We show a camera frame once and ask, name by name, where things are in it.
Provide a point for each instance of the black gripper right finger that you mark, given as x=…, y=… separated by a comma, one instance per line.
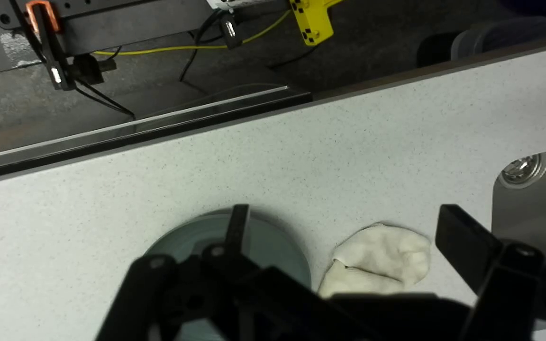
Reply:
x=512, y=284

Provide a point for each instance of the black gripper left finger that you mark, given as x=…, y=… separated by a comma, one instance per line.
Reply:
x=160, y=295

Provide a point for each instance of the cream white towel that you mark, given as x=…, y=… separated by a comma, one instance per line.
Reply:
x=380, y=257

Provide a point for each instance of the black and white checkered board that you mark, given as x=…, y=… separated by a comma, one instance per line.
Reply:
x=526, y=214

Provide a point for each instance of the black optical breadboard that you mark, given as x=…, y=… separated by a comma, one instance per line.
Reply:
x=133, y=24

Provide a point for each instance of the orange black clamp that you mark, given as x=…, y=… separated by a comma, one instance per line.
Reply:
x=46, y=38

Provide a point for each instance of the black aluminium rail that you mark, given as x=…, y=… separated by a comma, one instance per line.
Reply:
x=160, y=125

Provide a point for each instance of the yellow perforated bracket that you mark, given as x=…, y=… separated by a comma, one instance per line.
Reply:
x=313, y=20

